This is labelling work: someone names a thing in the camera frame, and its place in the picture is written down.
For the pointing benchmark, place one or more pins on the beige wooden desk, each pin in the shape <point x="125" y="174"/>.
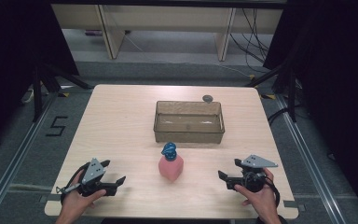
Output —
<point x="167" y="18"/>

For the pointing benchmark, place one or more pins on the aluminium floor rail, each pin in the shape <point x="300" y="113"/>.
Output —
<point x="307" y="155"/>
<point x="15" y="155"/>

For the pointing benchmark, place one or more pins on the clear brown plastic box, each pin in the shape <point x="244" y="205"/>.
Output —
<point x="189" y="123"/>

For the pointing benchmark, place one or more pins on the person's right hand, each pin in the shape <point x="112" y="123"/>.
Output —
<point x="259" y="199"/>

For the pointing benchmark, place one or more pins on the black curtain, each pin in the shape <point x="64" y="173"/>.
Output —
<point x="338" y="77"/>
<point x="9" y="62"/>

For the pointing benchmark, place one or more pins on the black metal stand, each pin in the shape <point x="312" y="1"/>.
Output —
<point x="291" y="93"/>
<point x="38" y="93"/>

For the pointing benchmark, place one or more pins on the grey tape strip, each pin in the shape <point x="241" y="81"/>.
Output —
<point x="48" y="198"/>
<point x="290" y="204"/>

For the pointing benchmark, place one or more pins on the pink bottle with blue pump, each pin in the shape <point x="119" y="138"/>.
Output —
<point x="171" y="166"/>

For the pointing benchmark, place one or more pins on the person's left hand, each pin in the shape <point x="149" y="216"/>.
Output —
<point x="77" y="202"/>

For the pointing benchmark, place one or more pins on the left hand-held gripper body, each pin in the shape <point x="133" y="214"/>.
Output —
<point x="93" y="171"/>

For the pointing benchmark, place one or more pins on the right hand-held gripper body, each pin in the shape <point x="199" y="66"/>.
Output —
<point x="252" y="178"/>

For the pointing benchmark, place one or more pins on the small round grey disc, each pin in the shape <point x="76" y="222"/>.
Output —
<point x="207" y="98"/>

